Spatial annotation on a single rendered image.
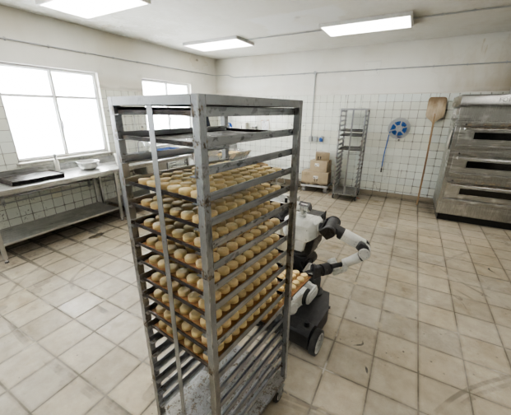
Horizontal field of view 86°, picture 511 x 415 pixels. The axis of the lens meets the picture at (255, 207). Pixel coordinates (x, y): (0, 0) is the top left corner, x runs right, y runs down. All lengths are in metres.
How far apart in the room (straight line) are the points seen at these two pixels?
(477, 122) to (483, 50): 1.51
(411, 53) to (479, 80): 1.23
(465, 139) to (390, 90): 1.82
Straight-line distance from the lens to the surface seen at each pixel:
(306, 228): 2.03
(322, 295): 2.74
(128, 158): 1.22
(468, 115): 5.50
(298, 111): 1.33
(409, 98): 6.47
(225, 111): 0.96
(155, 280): 1.36
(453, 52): 6.55
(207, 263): 0.96
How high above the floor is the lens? 1.78
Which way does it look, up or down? 19 degrees down
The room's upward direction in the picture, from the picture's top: straight up
